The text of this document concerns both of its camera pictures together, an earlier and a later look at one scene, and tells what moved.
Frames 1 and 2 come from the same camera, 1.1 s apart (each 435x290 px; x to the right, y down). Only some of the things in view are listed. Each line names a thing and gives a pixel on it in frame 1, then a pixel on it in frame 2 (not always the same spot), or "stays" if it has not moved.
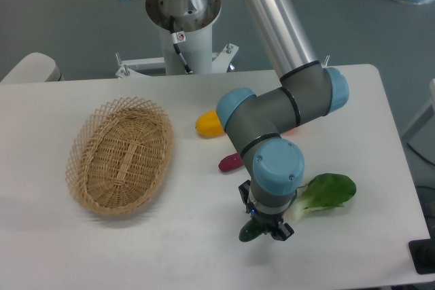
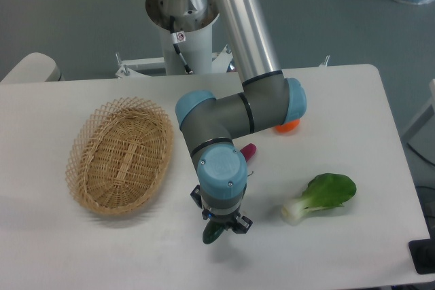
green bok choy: (326, 191) stays
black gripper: (269, 219) to (228, 220)
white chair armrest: (35, 67) stays
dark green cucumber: (251, 229) to (212, 231)
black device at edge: (423, 253) stays
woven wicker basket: (118, 155) stays
